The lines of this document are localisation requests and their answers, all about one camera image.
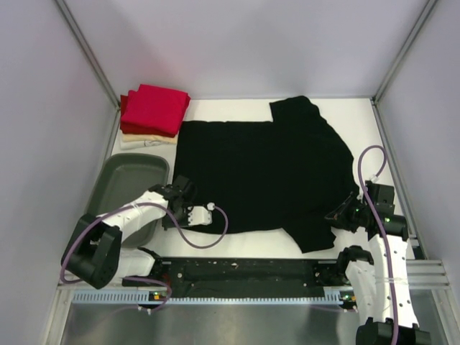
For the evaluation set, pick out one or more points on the black t shirt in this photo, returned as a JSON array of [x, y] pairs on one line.
[[287, 173]]

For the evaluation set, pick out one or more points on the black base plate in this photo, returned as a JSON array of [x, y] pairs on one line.
[[242, 277]]

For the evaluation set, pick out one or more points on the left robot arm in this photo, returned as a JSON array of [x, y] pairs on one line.
[[94, 253]]

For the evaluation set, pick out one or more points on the folded beige t shirt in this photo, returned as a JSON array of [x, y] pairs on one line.
[[148, 137]]

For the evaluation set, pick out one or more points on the grey plastic bin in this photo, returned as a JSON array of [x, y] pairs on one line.
[[123, 178]]

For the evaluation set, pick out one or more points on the folded red t shirt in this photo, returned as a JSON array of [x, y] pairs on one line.
[[153, 110]]

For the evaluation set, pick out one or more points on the blue slotted cable duct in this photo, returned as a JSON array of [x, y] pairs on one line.
[[150, 298]]

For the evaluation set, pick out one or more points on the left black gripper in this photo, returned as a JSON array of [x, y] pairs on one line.
[[185, 221]]

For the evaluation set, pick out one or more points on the aluminium front rail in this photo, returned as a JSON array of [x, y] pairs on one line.
[[427, 274]]

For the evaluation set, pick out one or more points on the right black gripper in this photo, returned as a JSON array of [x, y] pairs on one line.
[[340, 210]]

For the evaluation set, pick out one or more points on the right aluminium frame post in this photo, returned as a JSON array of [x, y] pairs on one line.
[[427, 11]]

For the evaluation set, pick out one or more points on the aluminium frame post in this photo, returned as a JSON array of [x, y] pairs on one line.
[[427, 11], [87, 51]]

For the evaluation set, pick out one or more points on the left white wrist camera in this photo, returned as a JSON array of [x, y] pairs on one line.
[[200, 215]]

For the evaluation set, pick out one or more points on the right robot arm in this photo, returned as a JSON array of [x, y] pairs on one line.
[[378, 275]]

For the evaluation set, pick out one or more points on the folded white t shirt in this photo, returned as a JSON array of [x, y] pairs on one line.
[[140, 144]]

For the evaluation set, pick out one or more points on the left aluminium frame post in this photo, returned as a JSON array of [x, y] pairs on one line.
[[87, 51]]

